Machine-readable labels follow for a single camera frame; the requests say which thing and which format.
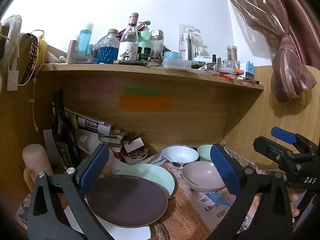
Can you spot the dark wine bottle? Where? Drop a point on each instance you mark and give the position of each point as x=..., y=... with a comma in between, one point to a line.
x=62, y=140

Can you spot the orange sticky note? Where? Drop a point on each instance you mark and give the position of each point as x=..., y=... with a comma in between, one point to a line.
x=145, y=103

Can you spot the pink sticky note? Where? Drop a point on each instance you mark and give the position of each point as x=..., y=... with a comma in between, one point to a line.
x=96, y=90

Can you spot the toothbrush blister pack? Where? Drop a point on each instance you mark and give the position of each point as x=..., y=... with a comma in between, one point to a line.
x=186, y=42

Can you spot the yellow plastic item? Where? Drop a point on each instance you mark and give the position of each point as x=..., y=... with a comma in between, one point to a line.
x=43, y=50

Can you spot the blue pencil sharpener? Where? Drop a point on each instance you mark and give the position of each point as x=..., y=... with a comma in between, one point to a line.
x=249, y=71

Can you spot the green sticky note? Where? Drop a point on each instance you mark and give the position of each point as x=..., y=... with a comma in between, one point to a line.
x=141, y=91

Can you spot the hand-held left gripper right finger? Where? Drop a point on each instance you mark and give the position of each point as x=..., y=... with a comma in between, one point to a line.
x=222, y=167

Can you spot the stack of folded newspapers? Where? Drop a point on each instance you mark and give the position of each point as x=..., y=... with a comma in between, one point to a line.
x=92, y=125

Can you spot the person's right hand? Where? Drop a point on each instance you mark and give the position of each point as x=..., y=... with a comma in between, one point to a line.
x=294, y=205

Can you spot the pale pink plastic cup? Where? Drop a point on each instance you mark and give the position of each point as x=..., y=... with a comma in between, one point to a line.
x=35, y=155

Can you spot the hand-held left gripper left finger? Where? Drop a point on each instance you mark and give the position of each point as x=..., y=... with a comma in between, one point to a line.
x=95, y=165

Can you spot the white fluffy earmuffs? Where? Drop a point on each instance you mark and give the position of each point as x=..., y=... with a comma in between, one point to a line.
x=11, y=30

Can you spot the clear bottle blue liquid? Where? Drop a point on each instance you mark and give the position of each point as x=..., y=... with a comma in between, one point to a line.
x=85, y=40

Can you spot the pink striped curtain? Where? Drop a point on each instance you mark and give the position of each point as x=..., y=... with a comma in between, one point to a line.
x=287, y=42

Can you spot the dark pen gold ends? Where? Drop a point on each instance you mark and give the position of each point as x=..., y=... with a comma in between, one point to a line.
x=130, y=62

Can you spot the braided headband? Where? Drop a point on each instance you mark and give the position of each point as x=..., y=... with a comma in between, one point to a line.
x=33, y=52

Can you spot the beige cylinder tube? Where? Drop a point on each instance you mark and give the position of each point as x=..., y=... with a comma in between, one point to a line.
x=71, y=51

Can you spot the mint green pump bottle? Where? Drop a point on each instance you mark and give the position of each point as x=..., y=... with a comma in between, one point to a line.
x=144, y=38

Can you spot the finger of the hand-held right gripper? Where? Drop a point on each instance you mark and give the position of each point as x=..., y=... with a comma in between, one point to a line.
x=272, y=151
x=283, y=135

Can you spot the mint green bowl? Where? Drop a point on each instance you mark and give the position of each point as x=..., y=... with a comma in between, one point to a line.
x=205, y=152

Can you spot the printed newspaper table cover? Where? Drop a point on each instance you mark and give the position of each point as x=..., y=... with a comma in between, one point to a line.
x=190, y=212

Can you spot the clear tube of pencils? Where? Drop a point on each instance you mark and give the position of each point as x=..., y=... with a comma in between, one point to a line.
x=232, y=52

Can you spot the dark brown plate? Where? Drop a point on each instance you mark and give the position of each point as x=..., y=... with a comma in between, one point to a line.
x=127, y=200

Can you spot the clear bottle silver cap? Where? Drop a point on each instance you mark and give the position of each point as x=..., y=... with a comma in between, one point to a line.
x=156, y=42

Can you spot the white bowl black spots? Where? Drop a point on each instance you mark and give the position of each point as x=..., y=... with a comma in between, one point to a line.
x=180, y=153

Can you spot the blue patterned glass bottle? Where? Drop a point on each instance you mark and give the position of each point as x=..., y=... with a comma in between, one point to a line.
x=108, y=51

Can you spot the white paper sheet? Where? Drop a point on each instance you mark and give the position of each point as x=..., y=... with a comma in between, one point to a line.
x=120, y=232

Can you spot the short glass jar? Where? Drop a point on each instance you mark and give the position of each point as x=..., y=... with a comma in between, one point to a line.
x=231, y=64

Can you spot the mint green plate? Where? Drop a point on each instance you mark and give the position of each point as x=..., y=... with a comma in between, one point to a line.
x=155, y=175

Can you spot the clear glass bottle white label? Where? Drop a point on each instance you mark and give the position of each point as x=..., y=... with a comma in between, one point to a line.
x=128, y=47

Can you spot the pale grey bowl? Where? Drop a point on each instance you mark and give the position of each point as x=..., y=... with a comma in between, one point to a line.
x=200, y=175

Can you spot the small bowl of trinkets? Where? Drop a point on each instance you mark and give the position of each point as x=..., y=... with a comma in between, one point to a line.
x=135, y=157

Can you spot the small white box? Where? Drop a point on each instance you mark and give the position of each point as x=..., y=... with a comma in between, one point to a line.
x=135, y=143

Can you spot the clear plastic box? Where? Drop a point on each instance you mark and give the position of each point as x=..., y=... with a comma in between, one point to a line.
x=176, y=63

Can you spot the light blue round container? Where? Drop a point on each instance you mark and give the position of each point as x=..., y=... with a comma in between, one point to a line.
x=171, y=55

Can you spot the wooden desk shelf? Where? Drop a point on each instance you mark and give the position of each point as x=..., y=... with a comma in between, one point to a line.
x=150, y=73

